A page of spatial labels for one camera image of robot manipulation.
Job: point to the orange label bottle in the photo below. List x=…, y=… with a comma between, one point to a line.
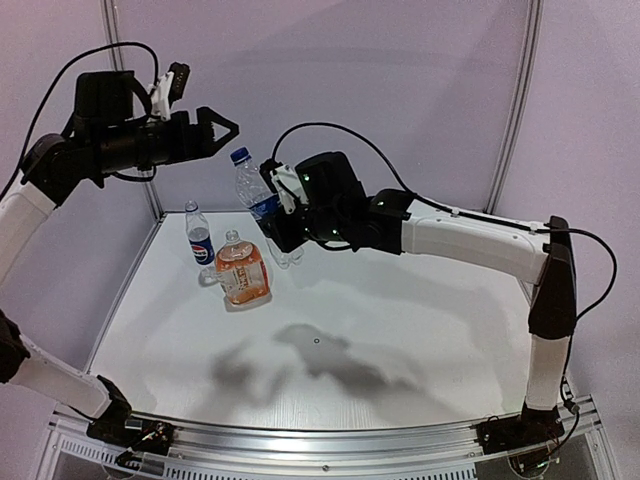
x=241, y=271

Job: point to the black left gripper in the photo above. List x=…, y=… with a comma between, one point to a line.
x=201, y=133

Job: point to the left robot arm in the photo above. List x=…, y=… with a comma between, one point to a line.
x=116, y=124

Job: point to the aluminium table frame rail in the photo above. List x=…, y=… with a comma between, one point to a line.
x=459, y=450

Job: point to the Pepsi bottle blue label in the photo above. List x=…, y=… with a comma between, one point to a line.
x=198, y=234

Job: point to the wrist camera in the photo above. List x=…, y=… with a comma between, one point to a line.
x=168, y=89
x=284, y=181

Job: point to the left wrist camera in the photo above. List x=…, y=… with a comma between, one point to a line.
x=168, y=89

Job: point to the right corner aluminium post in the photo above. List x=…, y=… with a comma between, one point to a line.
x=518, y=104

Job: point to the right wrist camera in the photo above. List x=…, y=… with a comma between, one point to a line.
x=284, y=181

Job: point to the clear bottle blue text label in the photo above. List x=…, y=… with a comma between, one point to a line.
x=255, y=196

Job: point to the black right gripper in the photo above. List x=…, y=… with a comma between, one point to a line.
x=282, y=233

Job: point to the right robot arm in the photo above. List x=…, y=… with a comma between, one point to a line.
x=322, y=201

